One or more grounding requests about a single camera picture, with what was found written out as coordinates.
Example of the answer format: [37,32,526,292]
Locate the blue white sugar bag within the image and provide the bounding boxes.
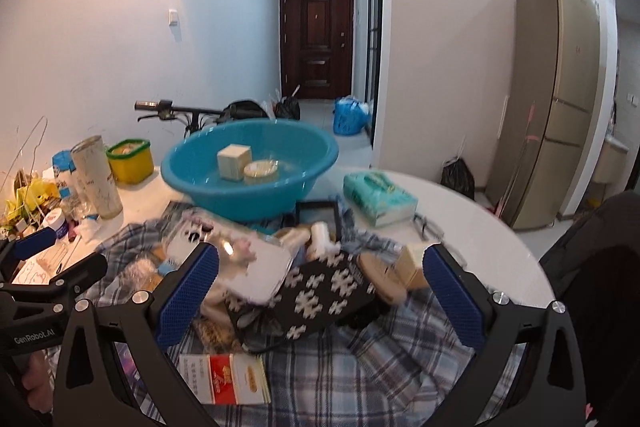
[52,150,81,198]

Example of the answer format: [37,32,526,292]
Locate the clear phone case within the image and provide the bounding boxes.
[165,217,296,305]

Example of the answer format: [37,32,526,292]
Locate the black framed glass door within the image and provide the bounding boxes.
[357,0,383,148]

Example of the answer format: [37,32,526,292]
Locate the blue plastic bag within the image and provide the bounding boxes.
[334,97,372,136]

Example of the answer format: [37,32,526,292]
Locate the beige refrigerator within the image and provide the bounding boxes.
[487,0,603,230]

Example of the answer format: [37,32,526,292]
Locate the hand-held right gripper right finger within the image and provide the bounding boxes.
[421,243,587,427]

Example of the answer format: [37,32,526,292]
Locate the black scooter handlebar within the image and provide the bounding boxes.
[134,99,271,138]

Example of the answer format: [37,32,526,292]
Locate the black eyeglasses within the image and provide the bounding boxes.
[414,214,446,240]

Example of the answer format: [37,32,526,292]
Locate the person's left hand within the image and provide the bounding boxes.
[22,349,55,415]

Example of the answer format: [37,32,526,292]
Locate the white kitchen cabinet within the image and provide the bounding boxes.
[595,139,629,186]

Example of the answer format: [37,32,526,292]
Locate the cream square cosmetic box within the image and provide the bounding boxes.
[217,144,252,182]

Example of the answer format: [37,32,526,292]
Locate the yellow container green rim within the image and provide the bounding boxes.
[106,138,154,184]

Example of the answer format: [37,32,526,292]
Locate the white bottle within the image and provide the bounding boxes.
[310,223,333,258]

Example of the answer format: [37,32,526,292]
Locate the green tissue pack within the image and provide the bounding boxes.
[343,172,419,228]

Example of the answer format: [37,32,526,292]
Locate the black wallet white crosses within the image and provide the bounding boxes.
[225,252,376,348]

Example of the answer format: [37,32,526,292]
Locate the wire clothes hanger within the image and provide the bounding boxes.
[0,116,48,188]

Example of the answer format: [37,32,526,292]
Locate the red and white cigarette box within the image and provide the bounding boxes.
[179,353,271,405]

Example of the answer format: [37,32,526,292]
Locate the yellow plastic bag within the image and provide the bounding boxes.
[5,179,61,218]

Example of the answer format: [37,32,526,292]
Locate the black picture frame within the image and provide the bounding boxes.
[295,201,342,238]

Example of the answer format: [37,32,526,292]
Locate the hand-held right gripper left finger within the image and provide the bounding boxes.
[51,243,221,427]

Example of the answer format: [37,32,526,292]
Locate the brown snack packet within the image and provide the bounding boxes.
[195,319,241,353]

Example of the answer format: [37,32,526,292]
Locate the cream floral tumbler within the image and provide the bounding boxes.
[71,136,123,220]

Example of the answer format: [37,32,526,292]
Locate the black plastic bag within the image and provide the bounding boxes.
[274,94,301,120]
[441,157,476,200]

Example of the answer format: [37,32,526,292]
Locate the dark wooden door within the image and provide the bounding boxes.
[280,0,355,100]

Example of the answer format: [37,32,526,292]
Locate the blue plastic basin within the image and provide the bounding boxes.
[161,118,340,223]

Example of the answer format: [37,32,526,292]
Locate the blue plaid shirt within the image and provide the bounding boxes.
[95,202,531,427]

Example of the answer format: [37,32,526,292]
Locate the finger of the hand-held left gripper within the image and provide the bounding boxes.
[0,227,57,260]
[0,253,109,304]

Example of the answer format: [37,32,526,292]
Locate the white jar blue label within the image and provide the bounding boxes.
[42,209,68,240]

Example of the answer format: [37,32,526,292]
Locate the tan small box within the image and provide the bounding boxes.
[395,243,431,290]

